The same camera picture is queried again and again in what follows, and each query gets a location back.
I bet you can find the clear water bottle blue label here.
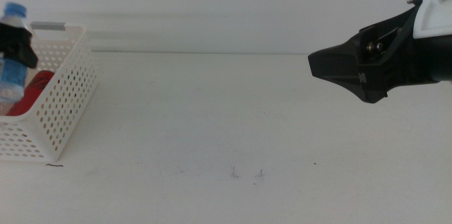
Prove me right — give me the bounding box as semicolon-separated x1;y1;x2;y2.
0;2;29;104

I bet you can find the red cola can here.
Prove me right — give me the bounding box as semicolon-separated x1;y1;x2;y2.
6;70;56;117

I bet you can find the white perforated plastic basket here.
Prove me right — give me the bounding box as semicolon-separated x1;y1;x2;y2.
0;22;98;163

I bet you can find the thin black wire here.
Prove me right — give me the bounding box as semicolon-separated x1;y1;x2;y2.
383;0;432;64

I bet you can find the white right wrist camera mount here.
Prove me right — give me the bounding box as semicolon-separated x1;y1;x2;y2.
405;0;452;40

